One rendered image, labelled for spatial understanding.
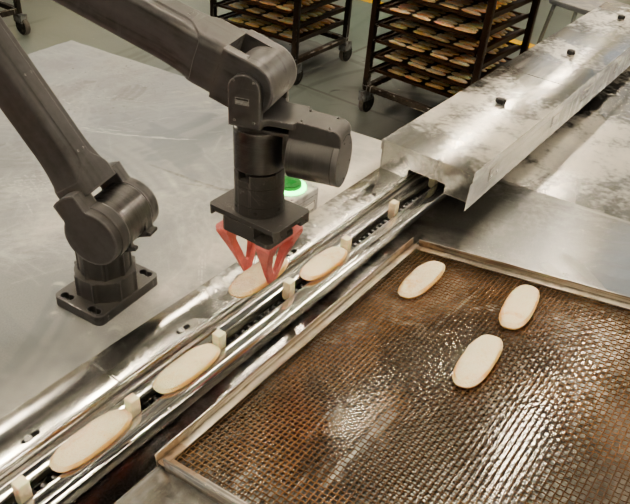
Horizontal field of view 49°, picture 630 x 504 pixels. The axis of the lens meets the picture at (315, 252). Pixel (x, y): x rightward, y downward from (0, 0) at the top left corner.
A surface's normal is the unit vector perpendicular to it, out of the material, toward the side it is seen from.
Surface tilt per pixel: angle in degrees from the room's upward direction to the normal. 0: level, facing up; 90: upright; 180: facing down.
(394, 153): 90
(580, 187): 0
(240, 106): 90
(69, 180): 76
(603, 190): 0
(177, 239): 0
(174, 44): 85
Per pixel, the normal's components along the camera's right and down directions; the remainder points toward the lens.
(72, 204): -0.34, 0.53
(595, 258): 0.07, -0.81
